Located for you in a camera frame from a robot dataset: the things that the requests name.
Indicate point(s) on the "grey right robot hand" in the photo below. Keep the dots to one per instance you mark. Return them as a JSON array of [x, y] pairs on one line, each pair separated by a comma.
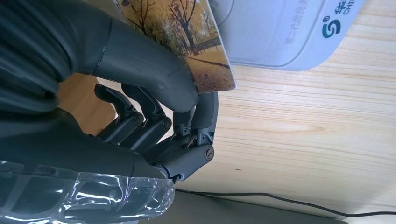
[[139, 58]]

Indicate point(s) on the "white card reader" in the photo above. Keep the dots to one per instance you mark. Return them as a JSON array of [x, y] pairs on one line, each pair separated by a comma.
[[263, 37]]

